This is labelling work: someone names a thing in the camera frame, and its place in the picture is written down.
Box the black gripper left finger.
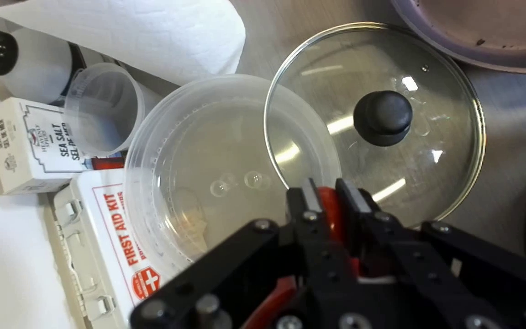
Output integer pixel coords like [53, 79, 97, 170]
[287, 179, 323, 223]

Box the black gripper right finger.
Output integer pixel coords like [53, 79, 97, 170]
[336, 179, 378, 227]

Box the orange cup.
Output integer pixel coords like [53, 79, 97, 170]
[243, 190, 376, 329]

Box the clear plastic cup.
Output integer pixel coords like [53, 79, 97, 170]
[64, 62, 161, 157]

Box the clear plastic container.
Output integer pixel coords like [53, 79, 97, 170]
[124, 75, 341, 278]

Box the glass pan lid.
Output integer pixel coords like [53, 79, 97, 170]
[263, 22, 486, 227]

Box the first aid kit box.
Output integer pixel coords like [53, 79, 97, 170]
[53, 170, 170, 329]

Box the white paper towel roll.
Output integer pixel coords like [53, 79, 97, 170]
[0, 0, 246, 84]

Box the purple frying pan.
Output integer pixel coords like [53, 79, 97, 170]
[389, 0, 526, 73]

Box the sea salt box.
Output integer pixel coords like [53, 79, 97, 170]
[0, 97, 86, 196]

